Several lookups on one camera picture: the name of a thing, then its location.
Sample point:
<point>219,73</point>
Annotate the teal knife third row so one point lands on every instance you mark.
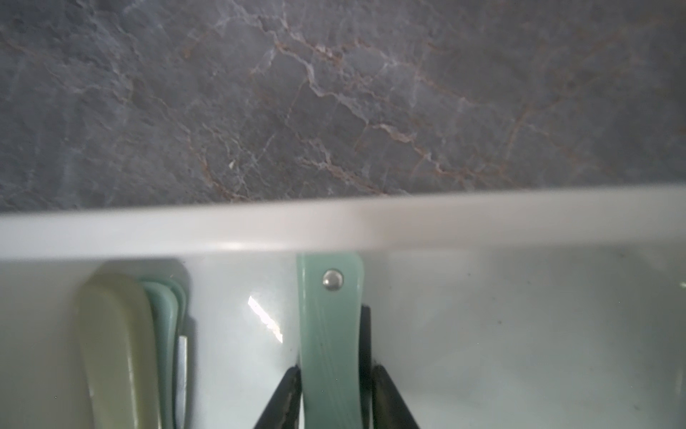
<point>168,302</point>

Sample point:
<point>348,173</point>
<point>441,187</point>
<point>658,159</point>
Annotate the long teal knife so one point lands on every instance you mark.
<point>330,292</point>

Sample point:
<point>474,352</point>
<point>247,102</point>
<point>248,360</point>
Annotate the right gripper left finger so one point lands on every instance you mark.
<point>283,408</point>

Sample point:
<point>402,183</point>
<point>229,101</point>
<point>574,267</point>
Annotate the white plastic storage box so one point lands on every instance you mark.
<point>541,309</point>

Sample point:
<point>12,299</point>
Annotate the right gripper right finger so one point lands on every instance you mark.
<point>389,409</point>

